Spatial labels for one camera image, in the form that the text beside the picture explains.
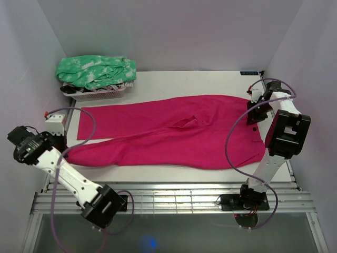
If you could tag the blue table label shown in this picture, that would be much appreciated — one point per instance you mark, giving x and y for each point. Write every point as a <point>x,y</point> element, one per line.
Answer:
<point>249,73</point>

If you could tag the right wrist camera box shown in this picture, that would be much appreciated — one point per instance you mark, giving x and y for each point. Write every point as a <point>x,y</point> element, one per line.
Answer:
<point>255,94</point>

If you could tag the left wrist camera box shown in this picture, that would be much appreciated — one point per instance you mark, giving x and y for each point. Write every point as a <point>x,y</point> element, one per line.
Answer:
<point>55,123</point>

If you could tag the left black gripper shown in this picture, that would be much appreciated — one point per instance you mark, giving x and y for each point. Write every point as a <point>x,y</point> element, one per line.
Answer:
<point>61,138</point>

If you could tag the pink trousers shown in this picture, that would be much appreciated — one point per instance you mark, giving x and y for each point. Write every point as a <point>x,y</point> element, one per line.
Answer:
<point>203,132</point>

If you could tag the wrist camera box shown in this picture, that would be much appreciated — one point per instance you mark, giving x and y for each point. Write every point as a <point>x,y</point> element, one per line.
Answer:
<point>255,94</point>
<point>55,123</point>

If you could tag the white plastic basket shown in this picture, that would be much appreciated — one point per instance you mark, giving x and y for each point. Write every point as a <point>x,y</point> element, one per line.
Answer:
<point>92,95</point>

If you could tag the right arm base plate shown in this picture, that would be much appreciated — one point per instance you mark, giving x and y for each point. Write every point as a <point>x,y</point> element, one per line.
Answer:
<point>236,202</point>

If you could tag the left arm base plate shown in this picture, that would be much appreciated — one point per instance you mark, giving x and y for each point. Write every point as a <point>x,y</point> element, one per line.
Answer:
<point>123,207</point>

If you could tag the green white patterned garment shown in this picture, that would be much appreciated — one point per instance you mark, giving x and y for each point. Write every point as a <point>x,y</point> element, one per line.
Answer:
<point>95,72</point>

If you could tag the aluminium front rail frame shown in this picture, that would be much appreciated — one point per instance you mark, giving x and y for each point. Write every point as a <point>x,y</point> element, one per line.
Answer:
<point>179,190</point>

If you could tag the black white clothes in basket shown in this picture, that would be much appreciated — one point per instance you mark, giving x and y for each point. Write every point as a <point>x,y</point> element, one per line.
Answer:
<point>118,86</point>

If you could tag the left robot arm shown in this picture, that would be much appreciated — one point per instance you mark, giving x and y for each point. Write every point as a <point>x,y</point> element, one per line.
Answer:
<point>99,204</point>

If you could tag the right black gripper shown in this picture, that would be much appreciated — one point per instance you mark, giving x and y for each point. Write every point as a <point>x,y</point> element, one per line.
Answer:
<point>253,118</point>

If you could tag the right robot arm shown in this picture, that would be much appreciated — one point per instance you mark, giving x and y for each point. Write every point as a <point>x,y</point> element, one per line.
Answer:
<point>284,139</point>

